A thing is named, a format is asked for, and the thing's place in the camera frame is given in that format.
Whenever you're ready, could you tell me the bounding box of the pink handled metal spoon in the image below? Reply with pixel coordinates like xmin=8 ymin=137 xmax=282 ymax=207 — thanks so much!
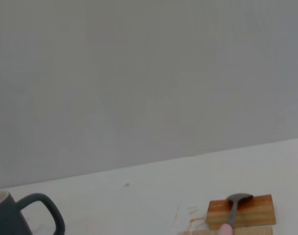
xmin=218 ymin=193 xmax=254 ymax=235

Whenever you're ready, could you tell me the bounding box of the grey ceramic cup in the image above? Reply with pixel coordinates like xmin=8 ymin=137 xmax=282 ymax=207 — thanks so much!
xmin=0 ymin=190 xmax=66 ymax=235

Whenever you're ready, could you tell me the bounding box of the stained wooden block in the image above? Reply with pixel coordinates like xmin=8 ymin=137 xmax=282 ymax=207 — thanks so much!
xmin=205 ymin=194 xmax=276 ymax=230

